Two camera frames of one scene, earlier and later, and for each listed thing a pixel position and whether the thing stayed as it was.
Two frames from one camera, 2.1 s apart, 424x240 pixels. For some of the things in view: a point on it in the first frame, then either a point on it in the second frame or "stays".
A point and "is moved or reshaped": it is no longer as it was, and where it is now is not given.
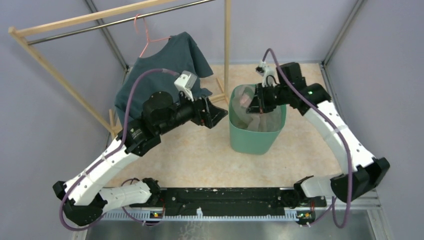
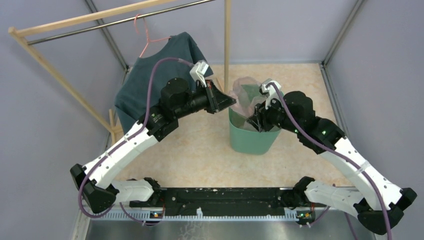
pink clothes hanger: x=148 y=40 stays
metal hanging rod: x=118 y=22 stays
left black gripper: x=212 y=115 -> x=217 y=100
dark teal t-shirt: x=180 y=54 stays
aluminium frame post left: x=93 y=9 stays
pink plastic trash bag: x=242 y=97 is moved or reshaped
